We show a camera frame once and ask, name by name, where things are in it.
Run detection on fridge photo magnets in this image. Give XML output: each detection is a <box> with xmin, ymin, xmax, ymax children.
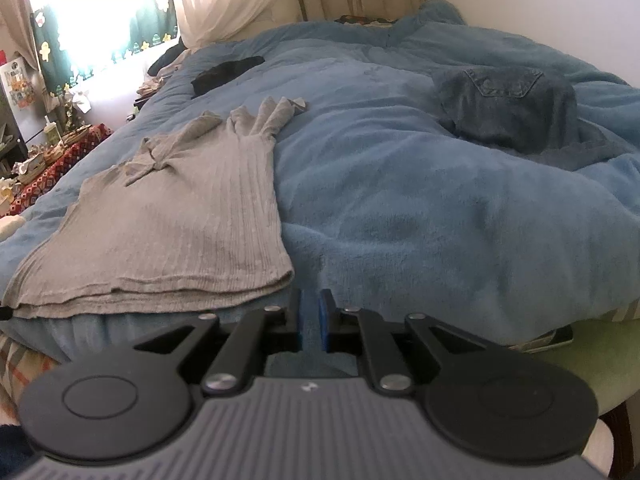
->
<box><xmin>4</xmin><ymin>62</ymin><xmax>33</xmax><ymax>111</ymax></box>

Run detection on silver refrigerator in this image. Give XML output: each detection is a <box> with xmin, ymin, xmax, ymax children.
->
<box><xmin>0</xmin><ymin>57</ymin><xmax>41</xmax><ymax>161</ymax></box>

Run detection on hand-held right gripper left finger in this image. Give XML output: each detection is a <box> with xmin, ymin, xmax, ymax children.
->
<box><xmin>130</xmin><ymin>289</ymin><xmax>305</xmax><ymax>395</ymax></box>

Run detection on black cloth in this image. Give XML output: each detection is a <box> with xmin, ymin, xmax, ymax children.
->
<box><xmin>191</xmin><ymin>55</ymin><xmax>266</xmax><ymax>98</ymax></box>

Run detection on white sheer curtain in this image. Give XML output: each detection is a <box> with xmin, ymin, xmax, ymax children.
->
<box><xmin>0</xmin><ymin>0</ymin><xmax>41</xmax><ymax>71</ymax></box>
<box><xmin>167</xmin><ymin>0</ymin><xmax>301</xmax><ymax>51</ymax></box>

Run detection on table with red patterned tablecloth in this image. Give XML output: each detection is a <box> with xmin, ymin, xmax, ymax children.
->
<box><xmin>0</xmin><ymin>122</ymin><xmax>115</xmax><ymax>218</ymax></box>

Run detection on blue fleece blanket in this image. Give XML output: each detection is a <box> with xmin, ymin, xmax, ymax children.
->
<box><xmin>0</xmin><ymin>0</ymin><xmax>640</xmax><ymax>366</ymax></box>

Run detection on striped colourful bedsheet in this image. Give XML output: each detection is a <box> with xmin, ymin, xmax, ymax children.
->
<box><xmin>0</xmin><ymin>332</ymin><xmax>68</xmax><ymax>413</ymax></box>

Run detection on grey knitted sweater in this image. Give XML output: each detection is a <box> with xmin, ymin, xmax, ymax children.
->
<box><xmin>0</xmin><ymin>96</ymin><xmax>308</xmax><ymax>320</ymax></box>

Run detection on cream folded cloth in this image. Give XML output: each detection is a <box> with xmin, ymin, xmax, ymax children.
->
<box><xmin>0</xmin><ymin>214</ymin><xmax>26</xmax><ymax>238</ymax></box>

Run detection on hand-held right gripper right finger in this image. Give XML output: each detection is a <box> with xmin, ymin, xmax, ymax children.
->
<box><xmin>320</xmin><ymin>289</ymin><xmax>493</xmax><ymax>395</ymax></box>

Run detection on blue denim jeans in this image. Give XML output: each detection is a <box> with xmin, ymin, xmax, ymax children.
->
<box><xmin>431</xmin><ymin>66</ymin><xmax>623</xmax><ymax>156</ymax></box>

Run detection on multicoloured knitted blanket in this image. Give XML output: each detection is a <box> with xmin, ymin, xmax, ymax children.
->
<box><xmin>335</xmin><ymin>14</ymin><xmax>401</xmax><ymax>27</ymax></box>

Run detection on dark navy garment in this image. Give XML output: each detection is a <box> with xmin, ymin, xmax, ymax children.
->
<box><xmin>150</xmin><ymin>42</ymin><xmax>193</xmax><ymax>78</ymax></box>

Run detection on black smartphone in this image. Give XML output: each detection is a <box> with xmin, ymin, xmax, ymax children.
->
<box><xmin>510</xmin><ymin>325</ymin><xmax>573</xmax><ymax>353</ymax></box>

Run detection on green printed curtain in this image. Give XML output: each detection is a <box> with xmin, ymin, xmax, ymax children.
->
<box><xmin>30</xmin><ymin>0</ymin><xmax>178</xmax><ymax>88</ymax></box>

